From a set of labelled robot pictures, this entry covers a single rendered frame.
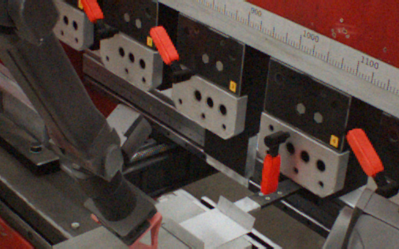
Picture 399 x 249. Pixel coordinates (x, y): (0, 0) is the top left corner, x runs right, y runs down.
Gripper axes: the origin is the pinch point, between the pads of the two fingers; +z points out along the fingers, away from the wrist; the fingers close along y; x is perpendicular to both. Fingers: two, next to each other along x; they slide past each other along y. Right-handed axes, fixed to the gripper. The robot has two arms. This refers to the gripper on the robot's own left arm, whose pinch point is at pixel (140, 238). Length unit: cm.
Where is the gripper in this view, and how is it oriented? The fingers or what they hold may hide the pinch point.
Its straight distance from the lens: 134.1
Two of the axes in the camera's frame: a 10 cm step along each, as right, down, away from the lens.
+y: -6.6, -4.0, 6.4
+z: 3.1, 6.3, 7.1
